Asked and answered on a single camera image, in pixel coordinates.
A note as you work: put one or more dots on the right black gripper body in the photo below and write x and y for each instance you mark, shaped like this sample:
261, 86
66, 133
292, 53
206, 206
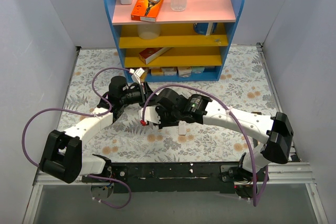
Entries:
159, 115

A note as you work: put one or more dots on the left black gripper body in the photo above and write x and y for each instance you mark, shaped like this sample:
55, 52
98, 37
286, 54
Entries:
144, 93

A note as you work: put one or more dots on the white battery cover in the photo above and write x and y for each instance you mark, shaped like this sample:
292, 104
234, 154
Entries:
182, 129

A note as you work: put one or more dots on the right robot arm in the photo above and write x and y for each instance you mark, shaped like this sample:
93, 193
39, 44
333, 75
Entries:
274, 133

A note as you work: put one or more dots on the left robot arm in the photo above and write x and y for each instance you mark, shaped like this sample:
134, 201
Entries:
63, 153

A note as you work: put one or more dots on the red white long box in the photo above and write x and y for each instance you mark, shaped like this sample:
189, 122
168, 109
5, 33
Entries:
149, 54

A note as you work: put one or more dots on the floral table mat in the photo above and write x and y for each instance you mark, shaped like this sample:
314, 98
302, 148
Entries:
242, 85

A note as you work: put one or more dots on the light blue small box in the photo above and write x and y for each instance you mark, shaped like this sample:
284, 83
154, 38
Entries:
197, 70

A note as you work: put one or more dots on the white plastic cup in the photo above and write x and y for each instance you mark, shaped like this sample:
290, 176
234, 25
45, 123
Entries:
149, 31

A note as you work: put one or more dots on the blue shelf unit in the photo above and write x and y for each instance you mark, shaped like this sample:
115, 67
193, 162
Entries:
188, 49

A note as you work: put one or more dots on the orange razor box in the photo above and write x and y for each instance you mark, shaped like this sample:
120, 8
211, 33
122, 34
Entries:
146, 10

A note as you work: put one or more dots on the blue white can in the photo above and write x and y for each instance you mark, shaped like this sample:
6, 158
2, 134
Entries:
205, 28

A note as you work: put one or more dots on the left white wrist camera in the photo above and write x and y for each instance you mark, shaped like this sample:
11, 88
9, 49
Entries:
138, 75

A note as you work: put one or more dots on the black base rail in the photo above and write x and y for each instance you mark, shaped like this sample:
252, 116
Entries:
180, 176

